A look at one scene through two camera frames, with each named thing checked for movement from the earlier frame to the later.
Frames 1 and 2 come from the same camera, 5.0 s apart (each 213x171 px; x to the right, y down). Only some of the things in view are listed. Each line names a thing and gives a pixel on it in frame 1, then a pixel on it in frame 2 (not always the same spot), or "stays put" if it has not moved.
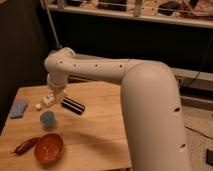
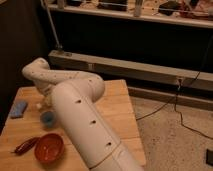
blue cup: (48, 118) stays put
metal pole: (58, 44) stays put
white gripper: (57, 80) to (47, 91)
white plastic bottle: (48, 100) stays put
